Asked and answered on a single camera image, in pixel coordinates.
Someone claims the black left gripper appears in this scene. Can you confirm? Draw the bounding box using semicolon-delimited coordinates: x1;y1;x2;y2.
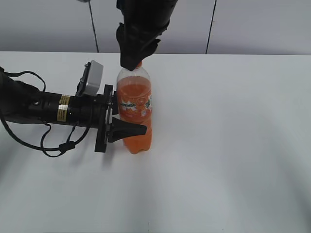
70;84;147;153

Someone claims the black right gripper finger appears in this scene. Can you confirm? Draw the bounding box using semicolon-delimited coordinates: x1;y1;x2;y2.
116;0;177;71

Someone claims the orange Mirinda soda bottle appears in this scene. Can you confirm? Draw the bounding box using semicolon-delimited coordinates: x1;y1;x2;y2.
116;62;152;154

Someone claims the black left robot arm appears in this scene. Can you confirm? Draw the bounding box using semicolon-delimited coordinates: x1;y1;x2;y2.
0;69;147;156

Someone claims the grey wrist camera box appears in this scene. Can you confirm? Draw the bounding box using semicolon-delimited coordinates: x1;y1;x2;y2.
76;60;104;97

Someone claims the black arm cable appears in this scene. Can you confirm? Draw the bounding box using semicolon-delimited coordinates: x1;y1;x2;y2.
0;70;91;158

